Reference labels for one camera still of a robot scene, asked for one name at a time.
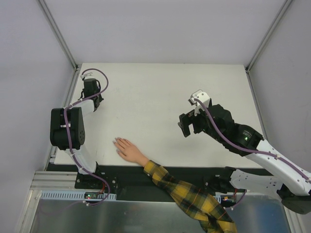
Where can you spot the aluminium frame post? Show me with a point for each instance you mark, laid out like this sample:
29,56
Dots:
269,33
57,33

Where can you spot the green circuit board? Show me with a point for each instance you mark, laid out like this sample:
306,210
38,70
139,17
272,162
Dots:
93,196

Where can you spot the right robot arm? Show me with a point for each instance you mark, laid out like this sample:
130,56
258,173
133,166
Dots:
287,182

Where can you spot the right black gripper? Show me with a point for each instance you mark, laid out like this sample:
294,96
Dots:
194,122

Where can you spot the left aluminium frame post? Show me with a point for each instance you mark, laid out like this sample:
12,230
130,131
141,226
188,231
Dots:
57,33

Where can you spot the right aluminium frame post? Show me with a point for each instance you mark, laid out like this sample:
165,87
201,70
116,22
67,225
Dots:
269,33

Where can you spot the mannequin hand with painted nails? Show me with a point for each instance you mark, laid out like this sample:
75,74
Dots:
129,152

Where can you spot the yellow plaid sleeve forearm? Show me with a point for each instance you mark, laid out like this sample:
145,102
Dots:
192,200

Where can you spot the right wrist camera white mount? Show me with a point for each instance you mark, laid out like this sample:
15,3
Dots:
201,100

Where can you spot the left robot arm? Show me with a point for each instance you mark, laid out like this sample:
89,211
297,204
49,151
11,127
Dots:
67,130

